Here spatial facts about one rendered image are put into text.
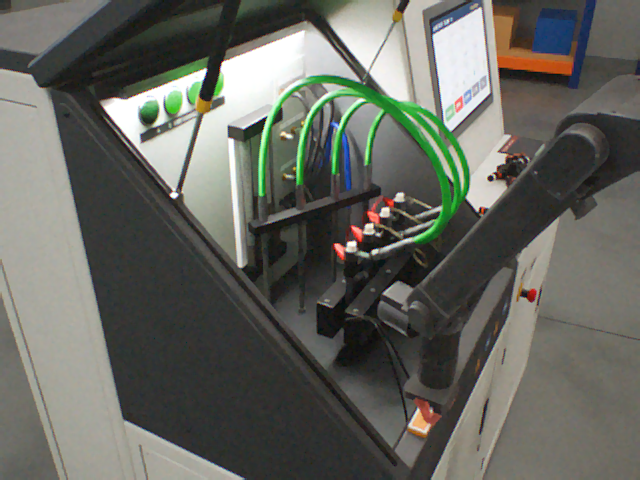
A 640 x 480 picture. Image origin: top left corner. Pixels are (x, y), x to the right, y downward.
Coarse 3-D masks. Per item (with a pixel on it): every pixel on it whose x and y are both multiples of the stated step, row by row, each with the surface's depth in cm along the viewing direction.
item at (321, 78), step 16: (304, 80) 107; (320, 80) 106; (336, 80) 104; (288, 96) 111; (368, 96) 103; (384, 96) 102; (272, 112) 114; (400, 112) 102; (416, 128) 101; (432, 160) 102; (448, 192) 104; (448, 208) 105; (416, 240) 111
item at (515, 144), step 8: (512, 136) 200; (504, 144) 194; (512, 144) 194; (520, 144) 194; (528, 144) 194; (536, 144) 194; (504, 152) 189; (512, 152) 189; (520, 152) 189; (528, 152) 189
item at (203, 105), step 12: (228, 0) 69; (240, 0) 70; (228, 12) 70; (228, 24) 71; (216, 36) 73; (228, 36) 72; (216, 48) 73; (216, 60) 74; (216, 72) 76; (204, 84) 77; (216, 84) 78; (204, 96) 78; (204, 108) 79; (192, 132) 83; (192, 144) 84; (180, 180) 89; (180, 192) 90
